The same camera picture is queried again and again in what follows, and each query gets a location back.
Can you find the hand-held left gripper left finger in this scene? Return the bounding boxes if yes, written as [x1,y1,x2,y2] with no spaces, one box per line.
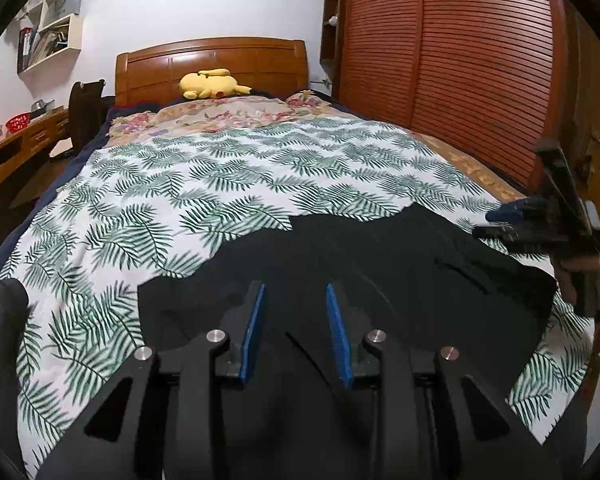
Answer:
[37,280,268,480]

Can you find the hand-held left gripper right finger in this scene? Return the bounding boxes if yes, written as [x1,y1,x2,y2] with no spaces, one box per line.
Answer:
[326,282,551,480]

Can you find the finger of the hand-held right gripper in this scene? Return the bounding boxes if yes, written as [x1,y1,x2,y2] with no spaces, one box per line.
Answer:
[472,225,531,253]
[485,197,548,224]

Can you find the black double-breasted coat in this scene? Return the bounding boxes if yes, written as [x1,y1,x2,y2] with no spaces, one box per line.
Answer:
[137,204,560,480]

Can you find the brown bed mat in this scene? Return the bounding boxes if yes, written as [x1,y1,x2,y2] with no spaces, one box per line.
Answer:
[410,129,530,202]

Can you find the wooden slatted wardrobe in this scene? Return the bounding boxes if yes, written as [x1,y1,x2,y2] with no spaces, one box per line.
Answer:
[320,0,581,196]

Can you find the leaf print bed sheet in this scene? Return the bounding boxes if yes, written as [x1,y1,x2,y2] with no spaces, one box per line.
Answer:
[0,116,600,466]

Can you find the floral blanket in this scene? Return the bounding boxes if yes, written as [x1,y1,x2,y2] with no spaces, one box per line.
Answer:
[107,90,347,150]

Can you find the yellow plush toy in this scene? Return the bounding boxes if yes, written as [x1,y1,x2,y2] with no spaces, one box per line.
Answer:
[179,67,253,101]

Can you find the dark grey cloth pile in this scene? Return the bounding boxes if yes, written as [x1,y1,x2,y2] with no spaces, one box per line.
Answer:
[0,277,31,471]

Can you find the wooden bed headboard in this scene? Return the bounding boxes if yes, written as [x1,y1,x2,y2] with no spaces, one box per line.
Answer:
[115,36,311,109]

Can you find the wooden desk with cabinets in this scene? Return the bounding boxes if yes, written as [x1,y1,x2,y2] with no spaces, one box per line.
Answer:
[0,107,73,261]

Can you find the black binder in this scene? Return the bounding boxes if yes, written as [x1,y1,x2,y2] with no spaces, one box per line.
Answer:
[17,27,34,74]

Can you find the white wall shelf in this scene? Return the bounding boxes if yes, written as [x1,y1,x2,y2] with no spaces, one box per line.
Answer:
[16,0,92,75]

